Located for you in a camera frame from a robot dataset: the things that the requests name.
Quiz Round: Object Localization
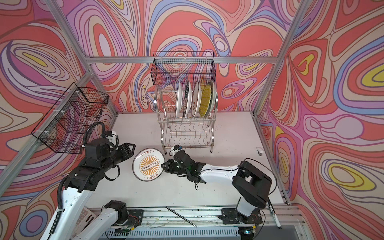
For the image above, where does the black thin rod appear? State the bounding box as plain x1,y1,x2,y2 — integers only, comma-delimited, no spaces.
165,206,197,228

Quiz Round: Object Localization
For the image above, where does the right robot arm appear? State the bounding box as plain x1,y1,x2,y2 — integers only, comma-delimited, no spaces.
161,149,273,218

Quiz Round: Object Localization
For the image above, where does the black wire basket back wall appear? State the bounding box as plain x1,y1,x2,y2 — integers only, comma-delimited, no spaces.
151,51,217,88

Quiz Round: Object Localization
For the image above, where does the light green flower plate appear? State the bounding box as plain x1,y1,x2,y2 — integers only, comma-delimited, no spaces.
210,81,217,113

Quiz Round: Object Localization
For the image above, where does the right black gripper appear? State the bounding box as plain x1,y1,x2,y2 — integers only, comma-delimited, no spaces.
160,158,190,175

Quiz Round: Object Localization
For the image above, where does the black marker pen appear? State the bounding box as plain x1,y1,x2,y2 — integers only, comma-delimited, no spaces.
267,198,282,229

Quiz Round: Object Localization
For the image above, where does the dark green rim plate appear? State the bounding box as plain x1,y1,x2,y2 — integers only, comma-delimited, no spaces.
183,81,193,118

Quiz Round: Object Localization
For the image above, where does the small white clip object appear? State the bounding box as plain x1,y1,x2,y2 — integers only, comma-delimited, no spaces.
256,147,264,157

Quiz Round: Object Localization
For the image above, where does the orange sunburst plate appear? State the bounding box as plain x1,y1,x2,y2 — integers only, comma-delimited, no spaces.
132,148,165,182
192,81,202,118

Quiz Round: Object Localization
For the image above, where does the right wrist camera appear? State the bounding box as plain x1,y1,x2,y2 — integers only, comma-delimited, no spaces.
169,145,183,156

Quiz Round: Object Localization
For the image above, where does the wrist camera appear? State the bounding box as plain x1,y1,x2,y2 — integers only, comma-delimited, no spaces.
169,145,183,156
105,131,119,148

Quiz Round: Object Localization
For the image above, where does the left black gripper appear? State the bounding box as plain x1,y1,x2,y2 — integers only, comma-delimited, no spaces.
99,141,136,174

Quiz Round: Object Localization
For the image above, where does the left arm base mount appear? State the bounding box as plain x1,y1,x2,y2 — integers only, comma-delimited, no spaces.
112,209,144,227

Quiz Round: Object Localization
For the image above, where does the white black-rim plate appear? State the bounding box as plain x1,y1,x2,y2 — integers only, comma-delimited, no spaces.
175,82,183,118

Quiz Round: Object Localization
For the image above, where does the yellow woven pattern plate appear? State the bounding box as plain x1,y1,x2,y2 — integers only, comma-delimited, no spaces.
199,83,213,117

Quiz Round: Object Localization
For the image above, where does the black wire basket left wall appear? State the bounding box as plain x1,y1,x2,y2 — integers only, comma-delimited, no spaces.
31,83,109,154

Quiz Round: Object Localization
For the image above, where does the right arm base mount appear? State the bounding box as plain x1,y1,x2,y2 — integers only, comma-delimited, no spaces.
218,208,263,226

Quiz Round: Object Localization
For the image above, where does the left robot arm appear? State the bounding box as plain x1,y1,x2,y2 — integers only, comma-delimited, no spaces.
41,138,136,240

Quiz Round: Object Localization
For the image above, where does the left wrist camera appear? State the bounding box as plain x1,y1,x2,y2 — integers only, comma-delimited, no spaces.
105,131,119,148

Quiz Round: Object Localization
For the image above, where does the silver two-tier dish rack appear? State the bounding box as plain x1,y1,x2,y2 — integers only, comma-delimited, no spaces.
154,85,219,154

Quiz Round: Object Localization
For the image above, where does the black wire basket wall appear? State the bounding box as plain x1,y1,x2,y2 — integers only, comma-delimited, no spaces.
151,51,217,88
31,83,109,154

